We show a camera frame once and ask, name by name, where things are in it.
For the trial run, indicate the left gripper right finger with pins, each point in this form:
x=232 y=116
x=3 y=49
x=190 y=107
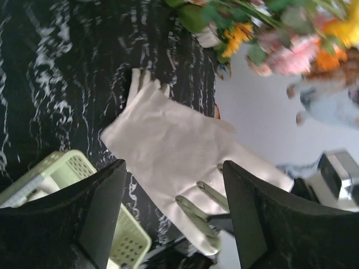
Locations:
x=276 y=229

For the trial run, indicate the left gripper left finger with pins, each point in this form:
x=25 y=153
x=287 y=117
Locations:
x=71 y=228

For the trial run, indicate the white glove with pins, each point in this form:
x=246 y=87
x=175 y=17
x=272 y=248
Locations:
x=176 y=155

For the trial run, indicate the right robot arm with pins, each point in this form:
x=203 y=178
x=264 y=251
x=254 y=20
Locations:
x=333 y=183

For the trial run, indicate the pale green storage basket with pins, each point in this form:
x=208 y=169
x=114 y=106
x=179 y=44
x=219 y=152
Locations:
x=60 y=170

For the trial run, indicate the artificial flower bouquet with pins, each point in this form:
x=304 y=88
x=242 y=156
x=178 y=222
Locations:
x=315 y=39

